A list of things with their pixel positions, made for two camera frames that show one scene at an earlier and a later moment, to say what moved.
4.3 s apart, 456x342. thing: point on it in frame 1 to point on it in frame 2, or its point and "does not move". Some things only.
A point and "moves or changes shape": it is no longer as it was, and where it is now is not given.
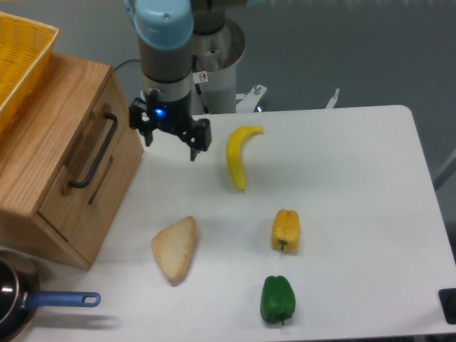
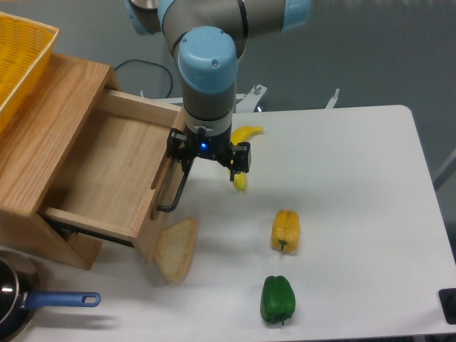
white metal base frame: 250,99 does not move
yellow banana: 234,154 does not move
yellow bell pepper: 286,230 does not move
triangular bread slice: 173,246 does not move
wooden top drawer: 87,159 moves or changes shape
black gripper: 178,114 to 182,146
